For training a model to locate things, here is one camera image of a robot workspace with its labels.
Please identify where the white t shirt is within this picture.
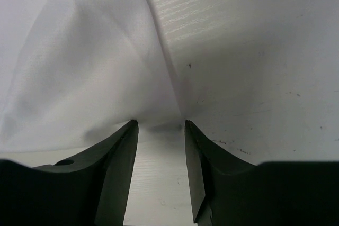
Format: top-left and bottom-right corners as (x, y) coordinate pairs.
(1, 0), (182, 152)

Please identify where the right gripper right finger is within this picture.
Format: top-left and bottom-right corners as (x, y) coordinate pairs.
(184, 121), (338, 225)

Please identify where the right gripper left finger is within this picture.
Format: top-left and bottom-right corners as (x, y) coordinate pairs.
(1, 120), (138, 225)

